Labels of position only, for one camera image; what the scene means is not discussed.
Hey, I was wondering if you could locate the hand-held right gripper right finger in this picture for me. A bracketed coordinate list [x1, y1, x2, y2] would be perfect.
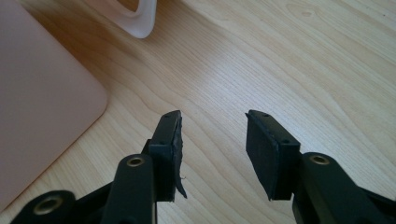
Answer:
[245, 109, 303, 202]

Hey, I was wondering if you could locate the white tray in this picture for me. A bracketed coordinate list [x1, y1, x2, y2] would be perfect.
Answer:
[83, 0, 158, 40]

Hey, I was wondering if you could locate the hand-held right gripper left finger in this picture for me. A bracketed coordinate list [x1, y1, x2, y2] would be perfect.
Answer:
[141, 109, 188, 203]

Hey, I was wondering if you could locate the pink mat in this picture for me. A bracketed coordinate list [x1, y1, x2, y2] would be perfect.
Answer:
[0, 0, 109, 213]

